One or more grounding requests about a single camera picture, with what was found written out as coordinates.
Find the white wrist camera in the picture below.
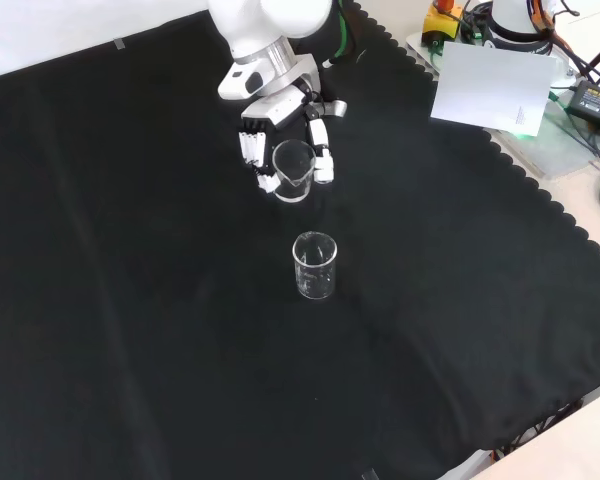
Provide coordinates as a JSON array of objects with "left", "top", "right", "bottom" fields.
[{"left": 217, "top": 61, "right": 270, "bottom": 102}]

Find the white paper sheet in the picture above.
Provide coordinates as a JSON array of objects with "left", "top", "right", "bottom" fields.
[{"left": 429, "top": 41, "right": 560, "bottom": 138}]

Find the yellow stop button box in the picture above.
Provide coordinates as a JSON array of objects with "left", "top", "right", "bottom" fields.
[{"left": 421, "top": 0, "right": 465, "bottom": 40}]

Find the clear glass beaker with scale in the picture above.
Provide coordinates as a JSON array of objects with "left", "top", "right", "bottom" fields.
[{"left": 271, "top": 139, "right": 316, "bottom": 204}]

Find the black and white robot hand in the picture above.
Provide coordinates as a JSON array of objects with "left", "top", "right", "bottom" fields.
[{"left": 237, "top": 84, "right": 349, "bottom": 199}]

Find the orange cable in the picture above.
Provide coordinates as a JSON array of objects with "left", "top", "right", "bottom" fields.
[{"left": 525, "top": 0, "right": 570, "bottom": 47}]

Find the pale base board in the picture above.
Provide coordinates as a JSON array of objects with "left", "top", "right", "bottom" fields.
[{"left": 404, "top": 27, "right": 600, "bottom": 179}]

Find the black power adapter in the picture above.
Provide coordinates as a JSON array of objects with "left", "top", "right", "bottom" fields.
[{"left": 563, "top": 81, "right": 600, "bottom": 132}]

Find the green cable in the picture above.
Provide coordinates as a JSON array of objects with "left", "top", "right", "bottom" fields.
[{"left": 322, "top": 0, "right": 362, "bottom": 70}]

